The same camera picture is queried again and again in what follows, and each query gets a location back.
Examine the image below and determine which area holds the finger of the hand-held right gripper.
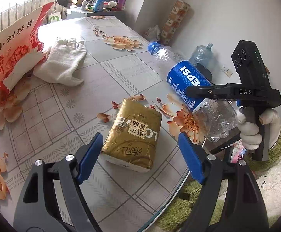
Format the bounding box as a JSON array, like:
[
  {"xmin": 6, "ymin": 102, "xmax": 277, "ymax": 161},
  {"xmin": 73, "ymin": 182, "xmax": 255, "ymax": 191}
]
[{"xmin": 186, "ymin": 84, "xmax": 228, "ymax": 100}]

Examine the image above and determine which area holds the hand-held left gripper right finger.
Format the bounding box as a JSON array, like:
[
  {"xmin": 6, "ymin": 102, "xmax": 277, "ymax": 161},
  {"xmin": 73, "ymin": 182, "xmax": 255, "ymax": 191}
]
[{"xmin": 178, "ymin": 133, "xmax": 270, "ymax": 232}]

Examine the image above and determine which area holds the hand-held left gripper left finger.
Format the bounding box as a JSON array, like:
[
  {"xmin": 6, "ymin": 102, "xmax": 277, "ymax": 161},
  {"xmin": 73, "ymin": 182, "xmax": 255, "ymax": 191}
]
[{"xmin": 14, "ymin": 132, "xmax": 104, "ymax": 232}]

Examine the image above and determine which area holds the blue label plastic bottle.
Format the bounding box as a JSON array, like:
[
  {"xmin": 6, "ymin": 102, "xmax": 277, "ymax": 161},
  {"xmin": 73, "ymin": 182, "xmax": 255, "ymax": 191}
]
[{"xmin": 147, "ymin": 41, "xmax": 239, "ymax": 143}]

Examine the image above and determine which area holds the gold tissue pack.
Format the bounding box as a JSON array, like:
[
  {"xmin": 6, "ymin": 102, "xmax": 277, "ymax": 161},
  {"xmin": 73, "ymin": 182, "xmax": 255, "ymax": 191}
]
[{"xmin": 101, "ymin": 98, "xmax": 162, "ymax": 173}]

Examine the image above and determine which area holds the person's right hand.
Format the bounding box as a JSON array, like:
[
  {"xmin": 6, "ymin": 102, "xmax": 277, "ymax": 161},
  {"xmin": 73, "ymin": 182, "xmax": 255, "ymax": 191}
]
[{"xmin": 237, "ymin": 108, "xmax": 279, "ymax": 150}]

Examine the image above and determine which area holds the black rice cooker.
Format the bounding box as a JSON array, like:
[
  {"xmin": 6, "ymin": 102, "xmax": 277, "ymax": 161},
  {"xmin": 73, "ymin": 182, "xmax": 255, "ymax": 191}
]
[{"xmin": 195, "ymin": 63, "xmax": 213, "ymax": 83}]

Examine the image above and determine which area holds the green white fuzzy robe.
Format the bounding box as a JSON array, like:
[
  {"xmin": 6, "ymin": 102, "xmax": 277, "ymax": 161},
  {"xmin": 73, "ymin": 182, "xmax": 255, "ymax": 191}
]
[{"xmin": 155, "ymin": 179, "xmax": 230, "ymax": 232}]

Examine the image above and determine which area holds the large clear water jug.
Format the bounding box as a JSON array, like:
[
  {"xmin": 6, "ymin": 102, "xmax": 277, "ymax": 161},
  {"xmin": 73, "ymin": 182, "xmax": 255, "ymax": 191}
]
[{"xmin": 189, "ymin": 43, "xmax": 215, "ymax": 66}]

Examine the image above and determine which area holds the tall patterned box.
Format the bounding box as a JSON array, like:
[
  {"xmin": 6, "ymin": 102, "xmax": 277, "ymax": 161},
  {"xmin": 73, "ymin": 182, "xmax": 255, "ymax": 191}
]
[{"xmin": 160, "ymin": 0, "xmax": 190, "ymax": 46}]

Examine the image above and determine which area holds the white plastic bag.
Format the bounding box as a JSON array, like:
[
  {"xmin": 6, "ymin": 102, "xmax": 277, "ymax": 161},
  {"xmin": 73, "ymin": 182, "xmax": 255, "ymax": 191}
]
[{"xmin": 145, "ymin": 25, "xmax": 161, "ymax": 42}]

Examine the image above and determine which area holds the white towel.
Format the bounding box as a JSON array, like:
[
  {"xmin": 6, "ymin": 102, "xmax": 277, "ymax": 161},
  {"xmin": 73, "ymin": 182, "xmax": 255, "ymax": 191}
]
[{"xmin": 33, "ymin": 37, "xmax": 87, "ymax": 88}]

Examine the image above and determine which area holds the red white paper bag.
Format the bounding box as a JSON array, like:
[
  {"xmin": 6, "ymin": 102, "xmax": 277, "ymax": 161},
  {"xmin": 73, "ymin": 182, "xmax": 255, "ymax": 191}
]
[{"xmin": 0, "ymin": 2, "xmax": 54, "ymax": 94}]

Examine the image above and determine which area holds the grey cabinet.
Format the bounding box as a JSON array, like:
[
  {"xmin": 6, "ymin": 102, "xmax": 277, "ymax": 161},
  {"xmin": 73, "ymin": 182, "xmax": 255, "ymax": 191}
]
[{"xmin": 66, "ymin": 6, "xmax": 127, "ymax": 20}]

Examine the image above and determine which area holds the blue detergent bottle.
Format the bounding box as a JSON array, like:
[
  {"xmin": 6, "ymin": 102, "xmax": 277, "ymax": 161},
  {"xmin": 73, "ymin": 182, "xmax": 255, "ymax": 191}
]
[{"xmin": 94, "ymin": 0, "xmax": 106, "ymax": 12}]

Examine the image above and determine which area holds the white bag with green logo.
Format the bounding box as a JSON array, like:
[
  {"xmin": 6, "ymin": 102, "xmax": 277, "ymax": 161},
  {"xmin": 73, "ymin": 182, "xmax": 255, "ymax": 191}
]
[{"xmin": 49, "ymin": 10, "xmax": 62, "ymax": 25}]

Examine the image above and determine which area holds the metal window railing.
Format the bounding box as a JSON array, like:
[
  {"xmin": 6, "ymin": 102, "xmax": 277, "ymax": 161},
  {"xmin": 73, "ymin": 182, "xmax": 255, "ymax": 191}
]
[{"xmin": 0, "ymin": 0, "xmax": 59, "ymax": 39}]

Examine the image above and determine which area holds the wall socket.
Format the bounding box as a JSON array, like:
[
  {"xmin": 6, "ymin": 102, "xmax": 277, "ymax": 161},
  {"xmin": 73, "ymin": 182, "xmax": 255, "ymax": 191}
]
[{"xmin": 221, "ymin": 65, "xmax": 232, "ymax": 77}]

